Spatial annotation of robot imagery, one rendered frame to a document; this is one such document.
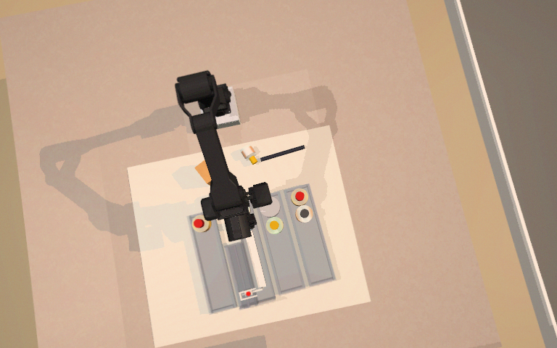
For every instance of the dark grey thin bar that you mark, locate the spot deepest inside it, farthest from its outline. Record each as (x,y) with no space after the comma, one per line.
(282,153)

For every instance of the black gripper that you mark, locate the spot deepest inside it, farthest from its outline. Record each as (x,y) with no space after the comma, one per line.
(259,196)

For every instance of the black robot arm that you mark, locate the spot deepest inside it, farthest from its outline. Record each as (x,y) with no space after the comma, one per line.
(228,199)

